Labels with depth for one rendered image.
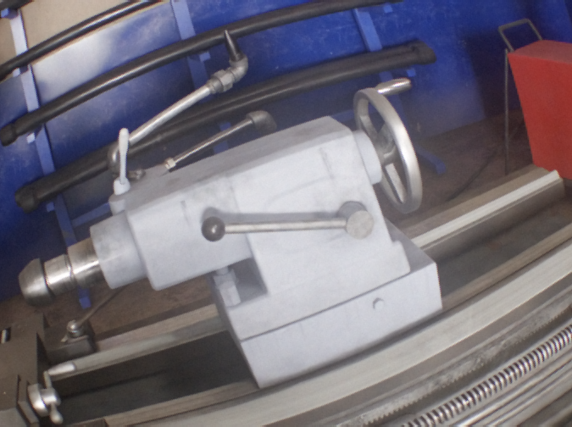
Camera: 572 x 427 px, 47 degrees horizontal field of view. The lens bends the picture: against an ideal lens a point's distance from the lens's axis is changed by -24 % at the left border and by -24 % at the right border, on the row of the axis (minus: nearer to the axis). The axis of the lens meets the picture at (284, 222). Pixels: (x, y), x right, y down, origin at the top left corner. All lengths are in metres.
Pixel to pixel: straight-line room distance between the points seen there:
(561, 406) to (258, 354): 0.73
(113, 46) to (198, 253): 3.08
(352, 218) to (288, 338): 0.20
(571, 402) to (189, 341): 0.87
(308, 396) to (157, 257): 0.31
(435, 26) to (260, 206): 3.60
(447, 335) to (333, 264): 0.23
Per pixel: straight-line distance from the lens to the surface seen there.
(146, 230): 1.23
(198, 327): 1.53
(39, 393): 1.12
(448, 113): 4.85
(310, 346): 1.28
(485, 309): 1.31
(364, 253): 1.28
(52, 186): 3.89
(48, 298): 1.31
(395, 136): 1.27
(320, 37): 4.46
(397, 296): 1.29
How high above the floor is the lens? 1.54
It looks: 22 degrees down
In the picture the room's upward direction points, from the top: 17 degrees counter-clockwise
